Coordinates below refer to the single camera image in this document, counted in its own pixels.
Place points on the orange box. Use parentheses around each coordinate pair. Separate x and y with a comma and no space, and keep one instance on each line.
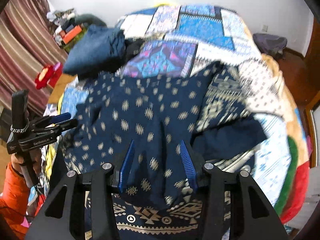
(72,33)

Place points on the folded blue jeans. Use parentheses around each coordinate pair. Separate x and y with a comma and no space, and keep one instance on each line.
(95,50)

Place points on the pile of clutter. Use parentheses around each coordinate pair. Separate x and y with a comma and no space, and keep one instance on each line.
(60,22)

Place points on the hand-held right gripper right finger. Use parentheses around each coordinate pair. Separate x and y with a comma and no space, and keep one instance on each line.
(187,162)

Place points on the white wall outlet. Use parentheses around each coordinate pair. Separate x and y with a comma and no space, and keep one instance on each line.
(265,28)

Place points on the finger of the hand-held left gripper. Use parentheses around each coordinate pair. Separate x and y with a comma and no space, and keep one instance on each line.
(66,125)
(60,116)

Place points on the dark cloth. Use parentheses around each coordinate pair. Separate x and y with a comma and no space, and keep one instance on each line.
(135,48)

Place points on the navy patterned hoodie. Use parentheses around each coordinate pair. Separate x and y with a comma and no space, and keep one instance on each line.
(150,117)

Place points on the yellow plastic object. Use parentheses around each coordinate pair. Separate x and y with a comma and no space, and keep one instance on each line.
(161,4)

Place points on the grey bag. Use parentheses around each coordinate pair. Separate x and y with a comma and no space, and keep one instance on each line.
(270,43)

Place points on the person's left hand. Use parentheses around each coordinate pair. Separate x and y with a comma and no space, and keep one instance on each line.
(38,161)

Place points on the striped red curtain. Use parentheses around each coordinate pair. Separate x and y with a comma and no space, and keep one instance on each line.
(27,42)

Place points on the blue patchwork blanket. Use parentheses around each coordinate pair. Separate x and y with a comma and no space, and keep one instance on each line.
(220,30)

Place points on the red plush toy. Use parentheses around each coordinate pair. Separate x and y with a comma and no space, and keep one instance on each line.
(46,76)

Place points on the person's left forearm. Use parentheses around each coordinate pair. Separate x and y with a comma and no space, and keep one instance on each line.
(11,200)

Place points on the wooden door frame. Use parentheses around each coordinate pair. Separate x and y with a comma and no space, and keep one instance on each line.
(311,40)

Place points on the grey-green jacket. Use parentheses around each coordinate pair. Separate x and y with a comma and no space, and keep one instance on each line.
(90,20)

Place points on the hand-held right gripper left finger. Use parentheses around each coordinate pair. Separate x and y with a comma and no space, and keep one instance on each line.
(126,161)

